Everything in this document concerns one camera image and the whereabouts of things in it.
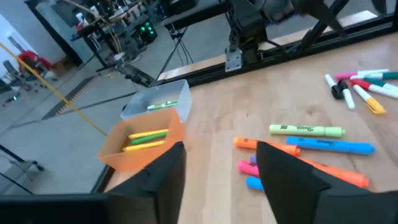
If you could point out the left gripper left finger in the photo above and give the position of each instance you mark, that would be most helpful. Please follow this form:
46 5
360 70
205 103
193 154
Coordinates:
168 186

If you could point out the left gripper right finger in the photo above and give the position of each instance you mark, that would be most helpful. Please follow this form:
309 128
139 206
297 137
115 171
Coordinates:
289 193

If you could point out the blue chunky highlighter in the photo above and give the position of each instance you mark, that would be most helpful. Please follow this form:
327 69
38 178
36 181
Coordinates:
253 183
329 145

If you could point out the yellow slim highlighter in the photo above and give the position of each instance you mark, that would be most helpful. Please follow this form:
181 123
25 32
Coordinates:
149 133
144 145

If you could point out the pink chunky highlighter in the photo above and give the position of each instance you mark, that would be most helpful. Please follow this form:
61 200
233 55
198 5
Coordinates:
247 168

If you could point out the purple chunky highlighter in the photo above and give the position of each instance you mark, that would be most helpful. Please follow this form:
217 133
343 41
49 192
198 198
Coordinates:
253 159

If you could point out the green slim highlighter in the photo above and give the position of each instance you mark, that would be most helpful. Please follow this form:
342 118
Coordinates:
149 138

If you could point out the orange chunky highlighter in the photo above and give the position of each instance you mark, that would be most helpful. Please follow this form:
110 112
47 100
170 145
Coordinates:
342 175
245 143

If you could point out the light green chunky highlighter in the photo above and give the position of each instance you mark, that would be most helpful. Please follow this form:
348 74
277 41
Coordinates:
304 130

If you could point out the green thin whiteboard marker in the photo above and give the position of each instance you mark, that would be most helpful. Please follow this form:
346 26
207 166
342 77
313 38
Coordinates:
161 104
155 108

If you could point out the white marker black cap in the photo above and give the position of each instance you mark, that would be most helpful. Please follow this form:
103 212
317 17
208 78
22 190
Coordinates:
348 98
336 92

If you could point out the white marker yellow cap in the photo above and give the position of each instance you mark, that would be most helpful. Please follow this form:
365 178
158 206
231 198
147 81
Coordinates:
374 105

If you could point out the white marker pink cap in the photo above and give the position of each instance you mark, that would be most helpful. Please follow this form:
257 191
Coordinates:
345 75

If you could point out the white marker red cap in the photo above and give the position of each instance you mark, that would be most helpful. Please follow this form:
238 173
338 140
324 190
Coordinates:
360 84

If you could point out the white marker green cap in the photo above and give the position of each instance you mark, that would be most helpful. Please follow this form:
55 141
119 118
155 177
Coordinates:
374 82
388 75

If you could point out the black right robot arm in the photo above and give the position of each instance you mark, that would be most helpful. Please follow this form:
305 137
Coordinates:
248 25

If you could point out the orange plastic bin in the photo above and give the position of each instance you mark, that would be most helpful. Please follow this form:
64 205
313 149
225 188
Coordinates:
136 158

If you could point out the clear plastic bin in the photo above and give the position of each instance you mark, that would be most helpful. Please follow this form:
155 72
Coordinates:
174 93

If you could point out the black power strip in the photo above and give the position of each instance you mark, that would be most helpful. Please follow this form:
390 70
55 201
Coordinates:
136 76

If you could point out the silver mounting plate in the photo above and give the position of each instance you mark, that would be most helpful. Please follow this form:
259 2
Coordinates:
233 59

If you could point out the cluttered black desk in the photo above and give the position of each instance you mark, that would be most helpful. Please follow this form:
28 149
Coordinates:
93 31

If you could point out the red object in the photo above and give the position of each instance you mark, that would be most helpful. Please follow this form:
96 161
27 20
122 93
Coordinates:
31 59

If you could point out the black aluminium table frame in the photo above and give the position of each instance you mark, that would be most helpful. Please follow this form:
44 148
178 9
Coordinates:
357 35

